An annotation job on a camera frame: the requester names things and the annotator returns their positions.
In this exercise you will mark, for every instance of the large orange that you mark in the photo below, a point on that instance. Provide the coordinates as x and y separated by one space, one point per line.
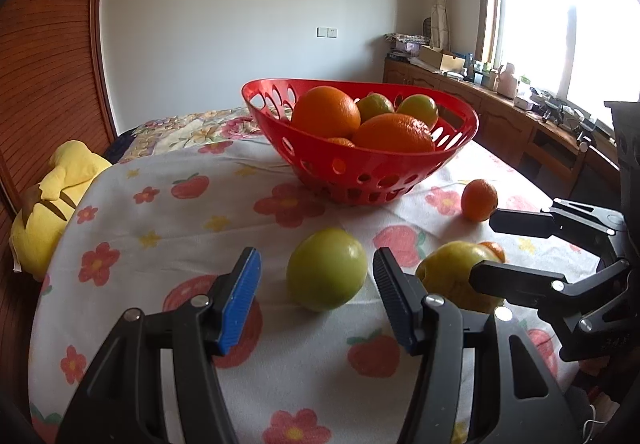
325 112
395 134

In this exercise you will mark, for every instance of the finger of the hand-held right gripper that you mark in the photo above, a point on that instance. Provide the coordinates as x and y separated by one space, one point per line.
510 281
520 222

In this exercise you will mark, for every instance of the small white box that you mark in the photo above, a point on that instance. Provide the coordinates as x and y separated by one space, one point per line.
524 103

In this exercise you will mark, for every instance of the wooden slatted wardrobe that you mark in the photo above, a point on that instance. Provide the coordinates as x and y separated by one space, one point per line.
50 49

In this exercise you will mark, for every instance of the yellow-green apple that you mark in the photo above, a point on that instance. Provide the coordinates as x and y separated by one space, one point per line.
445 274

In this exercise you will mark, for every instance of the folded cloth pile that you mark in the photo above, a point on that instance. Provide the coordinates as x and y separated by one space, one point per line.
406 40

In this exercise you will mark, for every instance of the floral bed blanket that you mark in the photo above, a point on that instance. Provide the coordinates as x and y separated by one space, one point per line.
200 124

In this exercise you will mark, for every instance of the green apple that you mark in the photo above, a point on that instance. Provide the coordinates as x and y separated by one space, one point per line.
325 269

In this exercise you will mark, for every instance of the cardboard box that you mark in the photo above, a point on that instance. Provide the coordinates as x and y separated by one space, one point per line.
437 58

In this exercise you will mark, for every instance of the wooden cabinet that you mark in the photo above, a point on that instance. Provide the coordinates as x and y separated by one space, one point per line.
500 124

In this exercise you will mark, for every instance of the black tripod stand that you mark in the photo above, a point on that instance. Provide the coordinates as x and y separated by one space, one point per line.
552 110
586 127

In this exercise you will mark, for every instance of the yellow plush toy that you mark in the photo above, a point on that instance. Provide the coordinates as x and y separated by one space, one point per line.
40 224

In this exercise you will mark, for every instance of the small green tangerine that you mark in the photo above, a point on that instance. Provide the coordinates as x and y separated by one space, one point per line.
375 107
420 109

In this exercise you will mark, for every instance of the white strawberry print tablecloth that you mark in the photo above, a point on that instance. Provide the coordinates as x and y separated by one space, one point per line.
165 204

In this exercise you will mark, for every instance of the wall switch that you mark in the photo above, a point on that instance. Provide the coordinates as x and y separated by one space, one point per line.
327 31

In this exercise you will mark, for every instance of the window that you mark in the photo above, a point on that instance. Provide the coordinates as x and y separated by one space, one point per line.
550 9

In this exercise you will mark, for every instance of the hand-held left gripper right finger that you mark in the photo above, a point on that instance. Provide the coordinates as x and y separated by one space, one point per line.
397 304

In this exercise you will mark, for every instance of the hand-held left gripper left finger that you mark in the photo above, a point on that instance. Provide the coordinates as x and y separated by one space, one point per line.
240 304

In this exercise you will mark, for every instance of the red perforated plastic basket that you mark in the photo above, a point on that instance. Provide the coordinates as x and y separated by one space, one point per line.
320 174

